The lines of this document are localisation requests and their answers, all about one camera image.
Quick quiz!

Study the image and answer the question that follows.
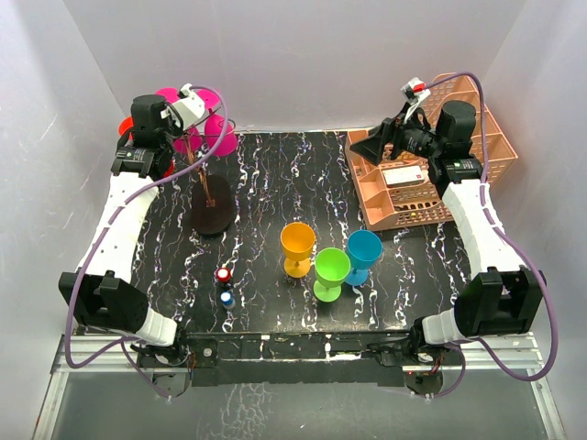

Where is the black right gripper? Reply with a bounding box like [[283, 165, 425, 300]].
[[350, 103, 444, 166]]

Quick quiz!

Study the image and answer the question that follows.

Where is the pink wine glass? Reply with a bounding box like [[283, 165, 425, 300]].
[[196, 89, 238, 159], [156, 87, 202, 154]]

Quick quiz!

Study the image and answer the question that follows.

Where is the red wine glass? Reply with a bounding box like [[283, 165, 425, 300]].
[[111, 116, 175, 181]]

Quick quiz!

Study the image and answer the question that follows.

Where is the blue wine glass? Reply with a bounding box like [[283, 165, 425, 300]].
[[345, 229, 382, 287]]

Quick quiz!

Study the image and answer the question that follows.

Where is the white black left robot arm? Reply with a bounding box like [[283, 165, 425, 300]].
[[58, 94, 190, 366]]

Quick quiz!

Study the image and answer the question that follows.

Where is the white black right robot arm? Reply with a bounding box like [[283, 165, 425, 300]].
[[350, 100, 544, 364]]

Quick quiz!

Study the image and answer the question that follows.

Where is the green wine glass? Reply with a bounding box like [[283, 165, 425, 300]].
[[313, 247, 351, 303]]

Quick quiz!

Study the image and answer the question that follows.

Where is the orange wine glass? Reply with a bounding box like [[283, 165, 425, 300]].
[[280, 222, 316, 279]]

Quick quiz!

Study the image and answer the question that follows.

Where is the white red box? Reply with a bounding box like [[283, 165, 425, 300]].
[[382, 165, 427, 188]]

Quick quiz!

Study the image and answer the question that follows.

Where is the peach plastic file organizer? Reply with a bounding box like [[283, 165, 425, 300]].
[[345, 73, 518, 231]]

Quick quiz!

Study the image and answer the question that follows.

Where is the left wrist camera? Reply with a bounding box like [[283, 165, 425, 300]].
[[168, 83, 206, 129]]

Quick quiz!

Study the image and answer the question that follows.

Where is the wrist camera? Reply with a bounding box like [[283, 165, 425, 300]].
[[401, 77, 431, 123], [168, 83, 206, 129]]

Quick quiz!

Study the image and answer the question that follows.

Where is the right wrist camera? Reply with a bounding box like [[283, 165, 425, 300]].
[[401, 77, 431, 123]]

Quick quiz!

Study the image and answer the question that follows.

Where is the copper wire wine glass rack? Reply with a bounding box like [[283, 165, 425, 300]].
[[187, 89, 238, 237]]

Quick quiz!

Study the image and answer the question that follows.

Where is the aluminium base frame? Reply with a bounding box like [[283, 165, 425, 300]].
[[34, 331, 566, 439]]

